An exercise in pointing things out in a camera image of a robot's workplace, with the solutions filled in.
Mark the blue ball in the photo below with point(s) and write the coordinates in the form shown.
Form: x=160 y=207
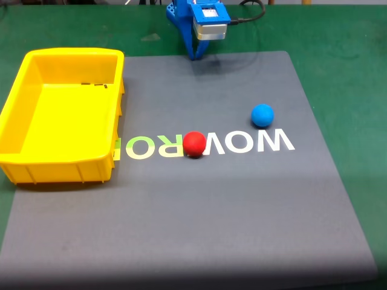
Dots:
x=262 y=115

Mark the red ball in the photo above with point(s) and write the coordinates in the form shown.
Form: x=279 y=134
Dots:
x=194 y=143

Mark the yellow plastic bin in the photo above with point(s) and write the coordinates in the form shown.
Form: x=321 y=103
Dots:
x=69 y=121

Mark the green table mat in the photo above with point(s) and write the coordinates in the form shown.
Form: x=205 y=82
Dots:
x=347 y=60

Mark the grey mat with WOWROBO print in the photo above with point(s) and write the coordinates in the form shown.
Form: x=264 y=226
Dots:
x=211 y=211

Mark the silver camera box blue mount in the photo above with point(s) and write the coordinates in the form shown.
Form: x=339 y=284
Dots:
x=210 y=22

